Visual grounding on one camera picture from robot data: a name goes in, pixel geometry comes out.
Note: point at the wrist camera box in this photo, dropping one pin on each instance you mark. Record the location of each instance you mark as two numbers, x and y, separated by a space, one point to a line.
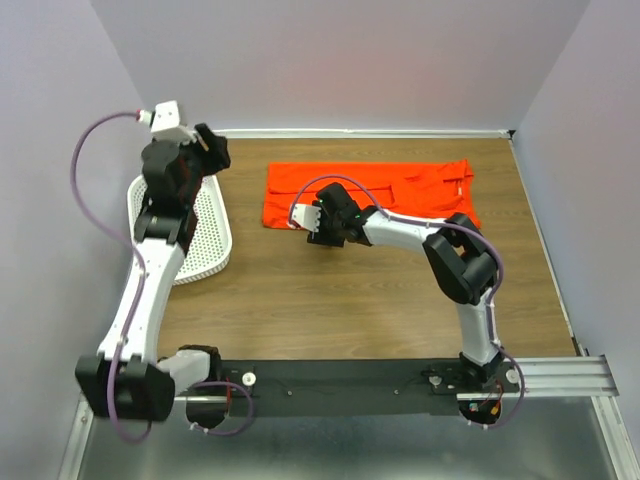
304 216
166 124

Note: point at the white perforated plastic basket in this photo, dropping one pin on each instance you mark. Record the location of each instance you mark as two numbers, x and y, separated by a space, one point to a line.
179 244

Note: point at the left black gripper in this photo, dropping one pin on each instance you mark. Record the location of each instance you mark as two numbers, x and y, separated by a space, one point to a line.
219 156

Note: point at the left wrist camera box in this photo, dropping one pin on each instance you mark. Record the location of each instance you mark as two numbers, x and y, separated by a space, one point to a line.
166 124

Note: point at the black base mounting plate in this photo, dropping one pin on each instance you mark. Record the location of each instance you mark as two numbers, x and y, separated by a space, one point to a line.
333 388

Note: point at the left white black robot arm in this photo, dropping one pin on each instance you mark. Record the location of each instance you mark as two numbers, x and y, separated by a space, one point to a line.
125 379

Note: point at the orange t shirt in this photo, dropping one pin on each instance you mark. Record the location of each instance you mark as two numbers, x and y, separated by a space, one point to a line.
429 190

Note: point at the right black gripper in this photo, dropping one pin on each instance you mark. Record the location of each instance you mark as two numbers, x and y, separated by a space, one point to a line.
320 238

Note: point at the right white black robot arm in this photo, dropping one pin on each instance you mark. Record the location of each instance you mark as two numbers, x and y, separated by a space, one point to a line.
466 266

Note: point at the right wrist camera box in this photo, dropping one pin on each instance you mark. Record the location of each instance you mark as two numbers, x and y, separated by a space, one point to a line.
304 216

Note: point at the aluminium frame rail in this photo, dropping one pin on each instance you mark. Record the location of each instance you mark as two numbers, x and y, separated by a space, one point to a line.
224 408

